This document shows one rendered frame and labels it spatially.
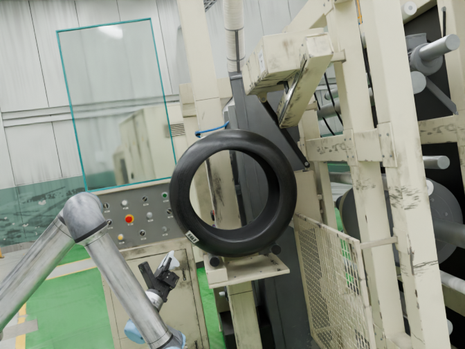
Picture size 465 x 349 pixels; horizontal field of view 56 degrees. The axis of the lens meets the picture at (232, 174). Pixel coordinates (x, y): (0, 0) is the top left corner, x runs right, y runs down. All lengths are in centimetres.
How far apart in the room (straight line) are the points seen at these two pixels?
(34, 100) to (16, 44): 127
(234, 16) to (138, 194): 120
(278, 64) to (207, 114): 68
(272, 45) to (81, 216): 94
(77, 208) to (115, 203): 123
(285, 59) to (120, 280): 100
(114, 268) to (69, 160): 956
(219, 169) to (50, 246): 101
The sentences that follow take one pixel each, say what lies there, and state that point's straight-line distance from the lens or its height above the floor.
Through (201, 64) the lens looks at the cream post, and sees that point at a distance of 235.
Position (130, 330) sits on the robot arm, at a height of 81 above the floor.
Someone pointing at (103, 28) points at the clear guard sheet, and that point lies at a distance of 280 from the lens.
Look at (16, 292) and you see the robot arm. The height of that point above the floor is 102.
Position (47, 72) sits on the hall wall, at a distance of 1127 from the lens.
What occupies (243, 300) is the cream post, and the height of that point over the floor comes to 58.
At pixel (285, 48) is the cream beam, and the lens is 178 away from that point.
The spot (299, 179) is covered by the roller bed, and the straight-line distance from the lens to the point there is 231.
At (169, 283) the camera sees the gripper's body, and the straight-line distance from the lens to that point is 179.
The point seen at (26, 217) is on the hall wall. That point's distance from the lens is 1091.
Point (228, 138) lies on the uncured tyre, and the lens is 192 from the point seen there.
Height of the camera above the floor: 137
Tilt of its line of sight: 3 degrees down
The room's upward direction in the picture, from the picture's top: 10 degrees counter-clockwise
